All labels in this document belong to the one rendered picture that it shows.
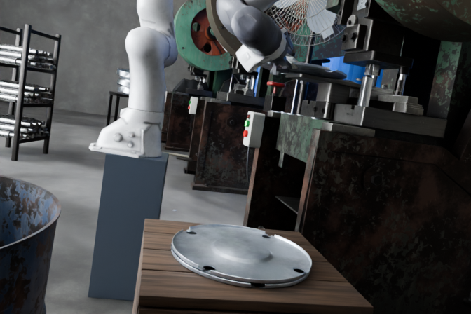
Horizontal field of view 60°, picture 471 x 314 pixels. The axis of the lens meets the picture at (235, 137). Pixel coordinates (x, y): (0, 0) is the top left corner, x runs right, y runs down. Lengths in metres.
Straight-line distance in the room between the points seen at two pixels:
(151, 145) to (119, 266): 0.38
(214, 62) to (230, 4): 3.48
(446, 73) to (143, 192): 1.04
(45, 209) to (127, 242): 0.65
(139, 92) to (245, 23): 0.48
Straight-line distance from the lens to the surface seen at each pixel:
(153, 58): 1.24
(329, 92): 1.41
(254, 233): 1.00
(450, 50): 1.54
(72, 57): 7.96
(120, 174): 1.28
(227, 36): 2.70
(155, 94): 1.28
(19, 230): 0.79
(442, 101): 1.51
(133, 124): 1.29
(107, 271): 1.38
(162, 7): 1.31
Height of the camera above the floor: 0.67
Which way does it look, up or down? 5 degrees down
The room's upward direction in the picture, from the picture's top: 9 degrees clockwise
